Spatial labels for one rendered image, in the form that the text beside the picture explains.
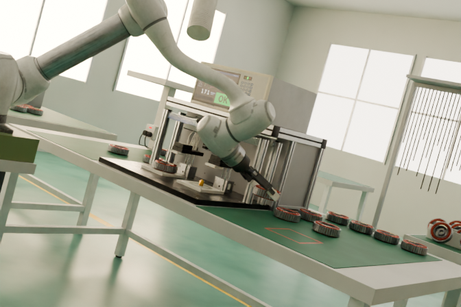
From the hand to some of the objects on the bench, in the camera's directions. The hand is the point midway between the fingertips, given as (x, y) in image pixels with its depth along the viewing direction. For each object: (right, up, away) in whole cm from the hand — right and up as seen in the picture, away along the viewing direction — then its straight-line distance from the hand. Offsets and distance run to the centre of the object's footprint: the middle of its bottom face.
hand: (267, 192), depth 222 cm
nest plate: (-45, +5, +35) cm, 57 cm away
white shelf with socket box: (-66, +12, +130) cm, 146 cm away
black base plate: (-36, 0, +28) cm, 46 cm away
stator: (+20, -15, +28) cm, 38 cm away
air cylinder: (-18, -2, +30) cm, 36 cm away
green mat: (+25, -18, +3) cm, 30 cm away
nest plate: (-28, 0, +19) cm, 34 cm away
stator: (-74, +13, +77) cm, 108 cm away
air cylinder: (-36, +3, +46) cm, 58 cm away
